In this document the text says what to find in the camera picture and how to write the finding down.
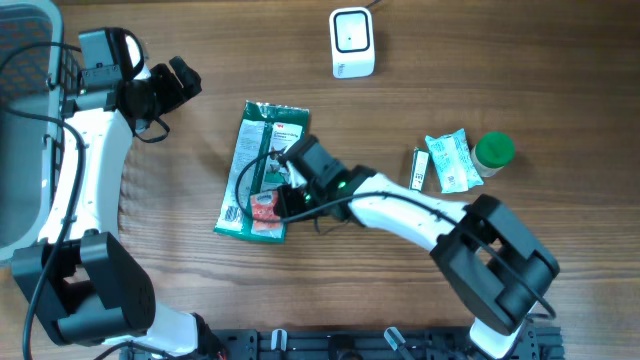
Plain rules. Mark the green Axe Brand box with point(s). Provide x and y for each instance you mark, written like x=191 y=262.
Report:
x=419 y=169

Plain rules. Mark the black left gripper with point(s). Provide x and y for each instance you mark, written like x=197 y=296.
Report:
x=181 y=94

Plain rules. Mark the mint green wipes pack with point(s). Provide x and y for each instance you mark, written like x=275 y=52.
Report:
x=452 y=160

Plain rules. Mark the grey plastic mesh basket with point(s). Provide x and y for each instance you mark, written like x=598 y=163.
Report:
x=34 y=81

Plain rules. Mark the orange Kleenex tissue pack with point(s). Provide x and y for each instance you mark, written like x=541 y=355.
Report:
x=266 y=223

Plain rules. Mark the white barcode scanner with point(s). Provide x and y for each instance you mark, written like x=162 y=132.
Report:
x=352 y=42

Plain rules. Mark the green lid jar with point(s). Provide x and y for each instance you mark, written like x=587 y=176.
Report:
x=492 y=152

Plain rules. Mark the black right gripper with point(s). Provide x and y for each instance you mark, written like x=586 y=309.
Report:
x=294 y=206

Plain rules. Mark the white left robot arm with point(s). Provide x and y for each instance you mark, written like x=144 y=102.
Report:
x=82 y=285

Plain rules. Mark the green 3M gloves pack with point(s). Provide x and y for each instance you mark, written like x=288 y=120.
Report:
x=265 y=132

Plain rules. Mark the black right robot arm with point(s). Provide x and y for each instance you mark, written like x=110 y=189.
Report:
x=497 y=267

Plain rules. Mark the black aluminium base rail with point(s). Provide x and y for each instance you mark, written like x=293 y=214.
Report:
x=534 y=342

